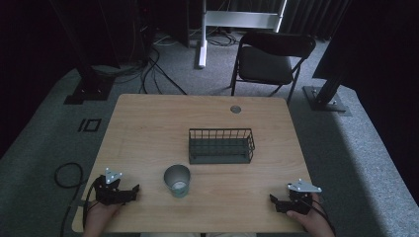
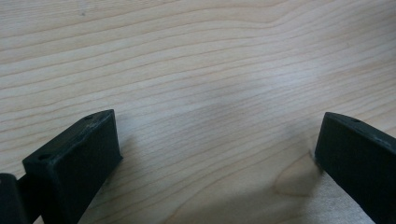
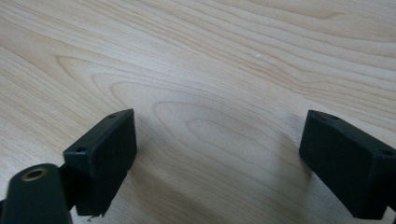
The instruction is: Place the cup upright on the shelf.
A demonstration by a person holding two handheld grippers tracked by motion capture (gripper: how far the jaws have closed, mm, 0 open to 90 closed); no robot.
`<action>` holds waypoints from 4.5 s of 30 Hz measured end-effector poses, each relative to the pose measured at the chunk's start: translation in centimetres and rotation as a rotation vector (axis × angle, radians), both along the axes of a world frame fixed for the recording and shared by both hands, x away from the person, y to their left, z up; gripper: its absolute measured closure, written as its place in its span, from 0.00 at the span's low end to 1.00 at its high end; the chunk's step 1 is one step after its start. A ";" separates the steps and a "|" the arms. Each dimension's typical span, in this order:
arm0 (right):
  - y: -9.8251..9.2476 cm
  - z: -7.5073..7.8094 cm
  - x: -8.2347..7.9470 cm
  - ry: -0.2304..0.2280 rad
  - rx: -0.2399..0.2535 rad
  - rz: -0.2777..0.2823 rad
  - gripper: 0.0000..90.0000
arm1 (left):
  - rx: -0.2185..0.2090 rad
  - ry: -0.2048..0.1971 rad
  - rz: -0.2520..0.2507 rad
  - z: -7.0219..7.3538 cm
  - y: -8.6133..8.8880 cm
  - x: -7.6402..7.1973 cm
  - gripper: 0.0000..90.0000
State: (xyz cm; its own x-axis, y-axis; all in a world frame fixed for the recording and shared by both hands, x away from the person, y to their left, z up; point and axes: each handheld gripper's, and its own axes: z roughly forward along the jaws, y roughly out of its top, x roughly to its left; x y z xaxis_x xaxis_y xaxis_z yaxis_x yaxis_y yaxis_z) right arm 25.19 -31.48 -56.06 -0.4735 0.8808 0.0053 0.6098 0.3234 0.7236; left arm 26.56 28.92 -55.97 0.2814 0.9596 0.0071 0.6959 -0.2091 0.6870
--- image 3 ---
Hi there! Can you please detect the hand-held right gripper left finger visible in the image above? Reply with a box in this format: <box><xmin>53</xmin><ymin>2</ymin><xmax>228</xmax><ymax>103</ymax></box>
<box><xmin>58</xmin><ymin>108</ymin><xmax>138</xmax><ymax>217</ymax></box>

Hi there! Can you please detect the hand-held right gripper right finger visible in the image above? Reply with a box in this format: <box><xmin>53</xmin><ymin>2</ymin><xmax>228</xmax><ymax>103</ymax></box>
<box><xmin>298</xmin><ymin>109</ymin><xmax>396</xmax><ymax>220</ymax></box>

